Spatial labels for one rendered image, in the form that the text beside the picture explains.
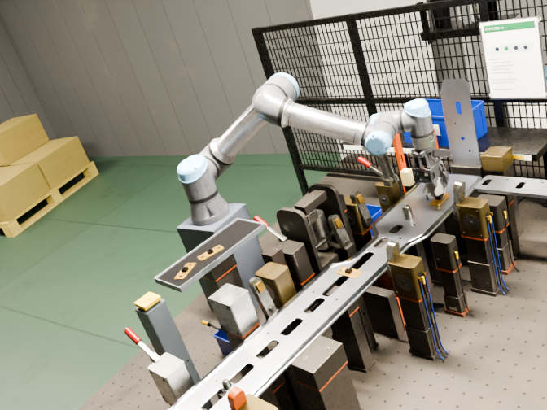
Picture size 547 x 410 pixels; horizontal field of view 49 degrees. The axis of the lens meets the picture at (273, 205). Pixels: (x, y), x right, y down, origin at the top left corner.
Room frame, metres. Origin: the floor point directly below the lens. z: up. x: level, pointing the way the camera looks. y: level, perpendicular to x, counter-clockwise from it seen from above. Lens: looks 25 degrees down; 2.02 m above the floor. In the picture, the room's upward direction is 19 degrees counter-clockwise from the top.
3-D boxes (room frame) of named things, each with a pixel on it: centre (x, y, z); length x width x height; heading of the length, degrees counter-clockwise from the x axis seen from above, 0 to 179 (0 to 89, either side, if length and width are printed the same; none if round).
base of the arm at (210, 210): (2.10, 0.24, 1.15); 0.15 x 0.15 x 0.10
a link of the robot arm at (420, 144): (1.80, -0.54, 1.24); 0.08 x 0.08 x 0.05
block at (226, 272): (1.69, 0.23, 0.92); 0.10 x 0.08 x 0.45; 128
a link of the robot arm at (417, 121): (1.80, -0.53, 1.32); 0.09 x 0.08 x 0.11; 60
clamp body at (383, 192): (2.00, -0.41, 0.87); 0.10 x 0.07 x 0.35; 38
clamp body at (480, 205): (1.65, -0.61, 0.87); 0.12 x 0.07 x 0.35; 38
